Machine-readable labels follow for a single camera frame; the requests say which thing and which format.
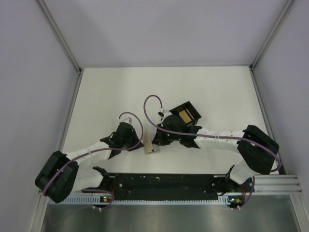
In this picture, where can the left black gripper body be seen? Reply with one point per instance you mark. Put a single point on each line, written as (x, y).
(131, 141)

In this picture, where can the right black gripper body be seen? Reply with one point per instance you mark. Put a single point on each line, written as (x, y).
(166, 139)

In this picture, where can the black card holder box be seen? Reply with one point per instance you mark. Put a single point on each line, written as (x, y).
(187, 112)

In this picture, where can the beige card stack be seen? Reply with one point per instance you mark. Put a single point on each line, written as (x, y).
(147, 142)

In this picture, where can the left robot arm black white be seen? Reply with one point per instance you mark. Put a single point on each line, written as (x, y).
(66, 173)

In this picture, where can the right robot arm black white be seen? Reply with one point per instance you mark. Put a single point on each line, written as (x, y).
(257, 149)

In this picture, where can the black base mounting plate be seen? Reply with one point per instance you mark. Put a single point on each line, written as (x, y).
(169, 187)

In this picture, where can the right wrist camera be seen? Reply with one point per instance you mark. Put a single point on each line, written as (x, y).
(163, 113)

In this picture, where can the grey slotted cable duct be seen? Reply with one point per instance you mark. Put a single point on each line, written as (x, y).
(99, 200)

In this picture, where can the aluminium frame rail front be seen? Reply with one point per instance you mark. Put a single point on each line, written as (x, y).
(276, 184)

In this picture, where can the left aluminium corner post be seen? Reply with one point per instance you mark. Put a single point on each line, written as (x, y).
(58, 34)

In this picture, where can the aluminium corner post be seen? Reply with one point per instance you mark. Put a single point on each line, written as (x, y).
(273, 32)
(58, 34)

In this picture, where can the right aluminium corner post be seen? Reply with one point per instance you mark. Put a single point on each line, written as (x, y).
(273, 32)

